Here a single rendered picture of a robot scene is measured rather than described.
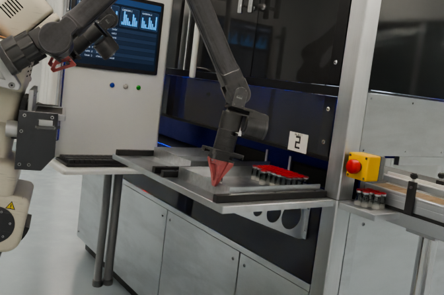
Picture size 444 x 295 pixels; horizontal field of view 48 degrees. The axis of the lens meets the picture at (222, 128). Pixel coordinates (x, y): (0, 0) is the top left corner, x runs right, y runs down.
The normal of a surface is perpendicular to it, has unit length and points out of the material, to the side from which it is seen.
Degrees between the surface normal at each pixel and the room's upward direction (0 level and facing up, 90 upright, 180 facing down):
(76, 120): 90
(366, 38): 90
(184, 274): 90
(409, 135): 90
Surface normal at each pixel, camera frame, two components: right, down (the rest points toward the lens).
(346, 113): -0.81, -0.04
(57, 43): 0.22, 0.00
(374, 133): 0.57, 0.15
